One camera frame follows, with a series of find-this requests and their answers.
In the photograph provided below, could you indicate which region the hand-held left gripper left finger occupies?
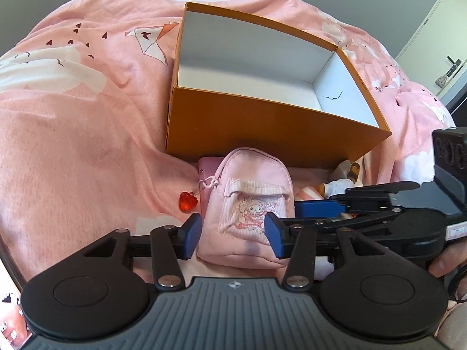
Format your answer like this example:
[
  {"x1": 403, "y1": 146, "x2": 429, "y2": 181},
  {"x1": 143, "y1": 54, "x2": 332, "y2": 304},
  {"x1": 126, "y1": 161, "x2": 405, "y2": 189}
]
[{"x1": 85, "y1": 213, "x2": 203, "y2": 289}]

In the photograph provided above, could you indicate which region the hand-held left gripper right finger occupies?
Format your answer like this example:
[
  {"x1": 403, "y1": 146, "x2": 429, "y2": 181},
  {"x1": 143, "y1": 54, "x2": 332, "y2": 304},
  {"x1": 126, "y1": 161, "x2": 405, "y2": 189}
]
[{"x1": 264, "y1": 212, "x2": 390, "y2": 289}]

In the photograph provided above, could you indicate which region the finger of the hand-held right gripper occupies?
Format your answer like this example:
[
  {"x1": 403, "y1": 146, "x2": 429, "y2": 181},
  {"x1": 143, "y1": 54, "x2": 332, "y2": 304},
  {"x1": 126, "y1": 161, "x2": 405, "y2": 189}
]
[
  {"x1": 281, "y1": 208, "x2": 402, "y2": 236},
  {"x1": 295, "y1": 181, "x2": 420, "y2": 219}
]

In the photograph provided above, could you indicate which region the bear plush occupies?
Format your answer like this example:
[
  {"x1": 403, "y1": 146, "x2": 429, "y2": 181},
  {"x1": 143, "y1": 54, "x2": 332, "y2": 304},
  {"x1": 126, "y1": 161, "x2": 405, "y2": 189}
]
[{"x1": 323, "y1": 162, "x2": 363, "y2": 200}]

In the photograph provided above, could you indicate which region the pink mini backpack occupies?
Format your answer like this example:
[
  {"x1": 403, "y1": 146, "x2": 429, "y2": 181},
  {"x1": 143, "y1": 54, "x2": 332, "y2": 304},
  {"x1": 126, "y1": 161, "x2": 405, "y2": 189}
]
[{"x1": 197, "y1": 148, "x2": 296, "y2": 270}]

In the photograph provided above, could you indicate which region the orange cardboard box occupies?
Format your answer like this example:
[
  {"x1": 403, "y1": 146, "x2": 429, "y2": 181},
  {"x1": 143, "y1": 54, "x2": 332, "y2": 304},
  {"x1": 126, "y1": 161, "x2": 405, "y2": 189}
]
[{"x1": 166, "y1": 2, "x2": 393, "y2": 170}]

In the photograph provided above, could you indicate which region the person's right hand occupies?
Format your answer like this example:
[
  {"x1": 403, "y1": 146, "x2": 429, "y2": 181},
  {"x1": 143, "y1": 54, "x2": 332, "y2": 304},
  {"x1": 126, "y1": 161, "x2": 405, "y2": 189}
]
[{"x1": 428, "y1": 242, "x2": 467, "y2": 278}]

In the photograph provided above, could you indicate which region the red heart charm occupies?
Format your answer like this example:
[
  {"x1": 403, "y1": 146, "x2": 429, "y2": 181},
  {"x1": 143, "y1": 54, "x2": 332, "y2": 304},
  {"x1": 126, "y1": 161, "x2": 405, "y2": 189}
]
[{"x1": 178, "y1": 190, "x2": 198, "y2": 213}]

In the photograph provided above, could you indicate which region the small pink pouch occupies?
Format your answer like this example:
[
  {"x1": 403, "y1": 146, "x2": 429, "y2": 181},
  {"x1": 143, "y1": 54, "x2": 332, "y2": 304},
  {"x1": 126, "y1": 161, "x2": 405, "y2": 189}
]
[{"x1": 197, "y1": 156, "x2": 224, "y2": 187}]

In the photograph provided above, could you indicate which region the dark furniture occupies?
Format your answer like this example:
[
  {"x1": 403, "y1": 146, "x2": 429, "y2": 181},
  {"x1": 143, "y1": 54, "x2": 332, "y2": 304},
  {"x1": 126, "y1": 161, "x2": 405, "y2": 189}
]
[{"x1": 443, "y1": 78, "x2": 467, "y2": 115}]

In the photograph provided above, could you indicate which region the pink printed blanket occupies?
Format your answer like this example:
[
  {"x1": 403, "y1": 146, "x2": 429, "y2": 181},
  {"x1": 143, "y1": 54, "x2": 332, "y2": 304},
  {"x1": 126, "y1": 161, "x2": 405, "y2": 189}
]
[{"x1": 0, "y1": 0, "x2": 456, "y2": 288}]

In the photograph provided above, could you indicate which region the cream door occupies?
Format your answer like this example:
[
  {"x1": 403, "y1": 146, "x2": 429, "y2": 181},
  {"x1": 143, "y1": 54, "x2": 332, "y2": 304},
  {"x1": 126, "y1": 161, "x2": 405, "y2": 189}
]
[{"x1": 396, "y1": 0, "x2": 467, "y2": 99}]

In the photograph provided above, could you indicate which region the printed pink cloth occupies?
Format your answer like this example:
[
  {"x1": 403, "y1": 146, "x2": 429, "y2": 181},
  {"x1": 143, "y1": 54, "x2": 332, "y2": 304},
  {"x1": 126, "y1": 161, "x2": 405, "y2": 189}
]
[{"x1": 0, "y1": 259, "x2": 33, "y2": 347}]

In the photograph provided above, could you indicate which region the black door handle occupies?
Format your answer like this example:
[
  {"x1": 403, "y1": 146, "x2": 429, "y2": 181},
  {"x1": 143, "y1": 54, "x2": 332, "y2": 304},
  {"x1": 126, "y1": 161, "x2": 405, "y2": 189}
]
[{"x1": 440, "y1": 56, "x2": 462, "y2": 81}]

